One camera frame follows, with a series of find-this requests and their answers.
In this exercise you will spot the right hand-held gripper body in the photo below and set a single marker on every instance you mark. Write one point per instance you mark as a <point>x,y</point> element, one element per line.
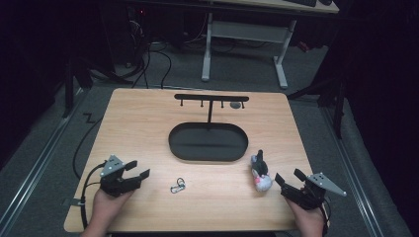
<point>311,192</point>

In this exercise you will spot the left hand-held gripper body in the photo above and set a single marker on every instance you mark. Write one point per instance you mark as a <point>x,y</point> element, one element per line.
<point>115,182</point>

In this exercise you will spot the black key rack with tray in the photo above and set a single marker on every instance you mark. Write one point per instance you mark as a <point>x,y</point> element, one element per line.
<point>208,142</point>

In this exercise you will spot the person's right hand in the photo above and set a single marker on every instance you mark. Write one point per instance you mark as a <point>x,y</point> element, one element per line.
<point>308,219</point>

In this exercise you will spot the person's left hand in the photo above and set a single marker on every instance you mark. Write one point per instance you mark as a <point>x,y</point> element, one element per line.
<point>107,210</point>

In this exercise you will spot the black metal stand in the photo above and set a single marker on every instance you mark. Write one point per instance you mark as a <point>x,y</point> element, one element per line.
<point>332,95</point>
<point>74,82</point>

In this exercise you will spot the grey round table grommet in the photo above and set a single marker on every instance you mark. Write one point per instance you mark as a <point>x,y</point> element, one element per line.
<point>235,105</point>

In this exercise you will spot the dark computer tower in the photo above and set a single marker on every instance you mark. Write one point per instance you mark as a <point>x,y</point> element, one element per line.
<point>136,26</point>

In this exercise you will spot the white-legged desk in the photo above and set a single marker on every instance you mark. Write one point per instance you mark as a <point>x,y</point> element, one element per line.
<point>247,31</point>

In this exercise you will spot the black keyboard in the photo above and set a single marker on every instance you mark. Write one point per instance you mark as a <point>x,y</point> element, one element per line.
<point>301,2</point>

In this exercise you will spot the black computer mouse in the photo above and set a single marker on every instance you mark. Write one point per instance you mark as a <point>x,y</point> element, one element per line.
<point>325,2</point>

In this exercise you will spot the aluminium floor rail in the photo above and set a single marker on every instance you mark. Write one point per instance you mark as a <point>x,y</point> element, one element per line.
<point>36,164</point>
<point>352,174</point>

